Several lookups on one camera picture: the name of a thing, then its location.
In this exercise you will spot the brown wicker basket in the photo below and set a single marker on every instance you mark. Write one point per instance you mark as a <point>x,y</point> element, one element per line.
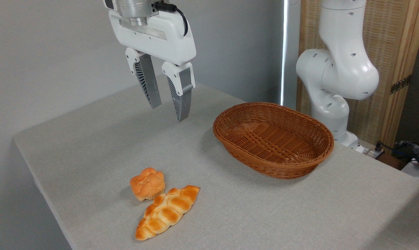
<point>279,146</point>

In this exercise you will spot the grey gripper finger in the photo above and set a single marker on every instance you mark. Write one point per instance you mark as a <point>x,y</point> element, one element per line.
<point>183,93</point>
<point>147,78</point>

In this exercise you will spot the grey tablecloth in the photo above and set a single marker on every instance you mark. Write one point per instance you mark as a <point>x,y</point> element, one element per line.
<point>109,149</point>

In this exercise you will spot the long braided bread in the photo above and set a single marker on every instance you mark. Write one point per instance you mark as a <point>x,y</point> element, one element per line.
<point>166,211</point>

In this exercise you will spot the wooden rattan folding screen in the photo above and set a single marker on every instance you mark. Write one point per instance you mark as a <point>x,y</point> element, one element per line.
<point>390,34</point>

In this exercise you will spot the white power strip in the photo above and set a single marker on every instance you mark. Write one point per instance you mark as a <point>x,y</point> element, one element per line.
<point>370,152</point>

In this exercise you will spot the metal screen hinge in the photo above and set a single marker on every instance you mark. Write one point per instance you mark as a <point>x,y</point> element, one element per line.
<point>400,84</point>

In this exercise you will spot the round muffin-shaped bread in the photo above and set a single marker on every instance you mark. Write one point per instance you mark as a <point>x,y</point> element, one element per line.
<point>147,184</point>

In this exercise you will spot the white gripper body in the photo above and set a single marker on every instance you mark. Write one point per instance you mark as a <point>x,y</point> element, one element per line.
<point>154,41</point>

